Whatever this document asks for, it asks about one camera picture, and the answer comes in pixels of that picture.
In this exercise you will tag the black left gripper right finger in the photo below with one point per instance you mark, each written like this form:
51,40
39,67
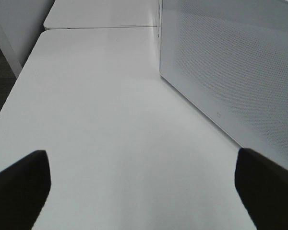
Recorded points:
262,186

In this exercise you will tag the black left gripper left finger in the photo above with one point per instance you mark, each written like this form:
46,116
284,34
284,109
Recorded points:
24,188

